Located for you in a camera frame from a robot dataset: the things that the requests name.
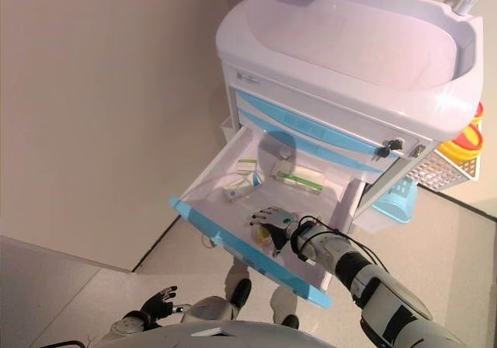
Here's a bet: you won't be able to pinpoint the thin blue-fronted cart drawer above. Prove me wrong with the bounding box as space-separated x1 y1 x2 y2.
235 106 393 175
232 87 419 159

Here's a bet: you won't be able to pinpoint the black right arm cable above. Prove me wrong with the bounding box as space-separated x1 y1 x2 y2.
297 215 391 275

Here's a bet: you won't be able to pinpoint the small green white box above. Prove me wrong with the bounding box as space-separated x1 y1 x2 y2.
236 158 259 176

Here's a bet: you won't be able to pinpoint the blue lidded waste bin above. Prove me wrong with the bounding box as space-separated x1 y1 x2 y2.
356 174 419 235

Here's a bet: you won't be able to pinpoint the white medical cart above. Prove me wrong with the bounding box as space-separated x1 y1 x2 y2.
215 0 486 235

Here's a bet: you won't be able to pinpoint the grey robot torso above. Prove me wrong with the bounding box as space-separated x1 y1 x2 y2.
91 318 393 348

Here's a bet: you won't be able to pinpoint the blue-fronted medicine drawer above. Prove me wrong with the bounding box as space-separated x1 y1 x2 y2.
169 125 368 309

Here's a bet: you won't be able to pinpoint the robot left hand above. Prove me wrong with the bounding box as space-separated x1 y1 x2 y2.
138 284 192 322

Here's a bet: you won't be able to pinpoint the cream white medicine box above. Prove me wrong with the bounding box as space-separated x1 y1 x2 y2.
270 158 297 181

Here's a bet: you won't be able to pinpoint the black cart keys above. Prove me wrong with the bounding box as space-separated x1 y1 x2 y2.
371 137 405 160

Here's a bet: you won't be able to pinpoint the white box with blue dot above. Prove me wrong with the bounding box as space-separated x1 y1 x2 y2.
222 179 254 204

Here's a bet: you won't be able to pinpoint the green striped medicine box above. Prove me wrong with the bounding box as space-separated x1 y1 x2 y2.
276 168 327 196

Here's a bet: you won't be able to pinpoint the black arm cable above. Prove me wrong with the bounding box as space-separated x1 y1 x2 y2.
297 215 391 275
37 337 91 348

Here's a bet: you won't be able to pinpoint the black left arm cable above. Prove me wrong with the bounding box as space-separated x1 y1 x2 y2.
37 337 91 348

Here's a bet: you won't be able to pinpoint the white mesh cart basket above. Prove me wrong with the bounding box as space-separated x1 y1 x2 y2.
403 145 481 192

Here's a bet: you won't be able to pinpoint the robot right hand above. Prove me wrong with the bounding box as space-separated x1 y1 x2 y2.
246 206 301 259

